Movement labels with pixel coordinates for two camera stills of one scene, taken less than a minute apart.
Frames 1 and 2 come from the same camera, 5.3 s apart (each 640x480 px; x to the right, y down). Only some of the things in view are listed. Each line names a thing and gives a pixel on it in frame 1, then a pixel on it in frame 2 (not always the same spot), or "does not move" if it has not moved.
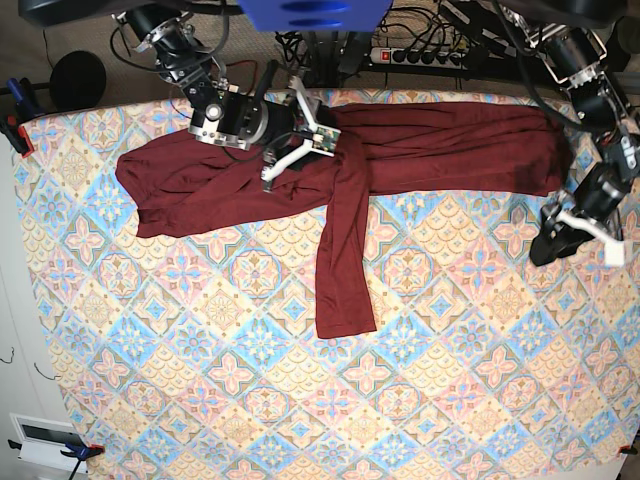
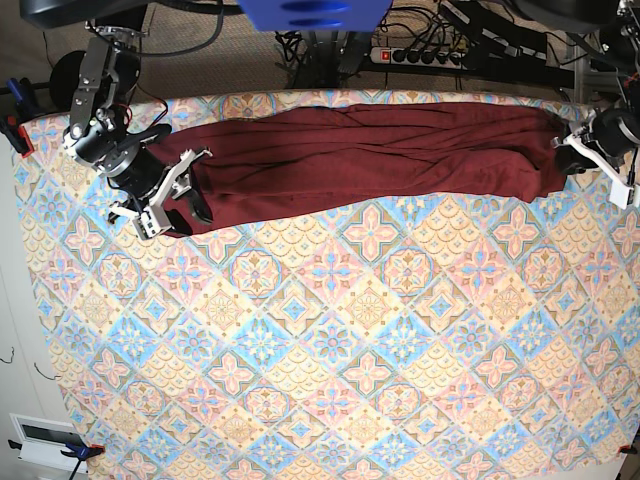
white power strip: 418,58 does not move
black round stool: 77,81 does not move
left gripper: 283,121 -> 139,171
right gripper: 601,190 -> 608,132
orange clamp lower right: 628,449 does not move
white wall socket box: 42,441 does not move
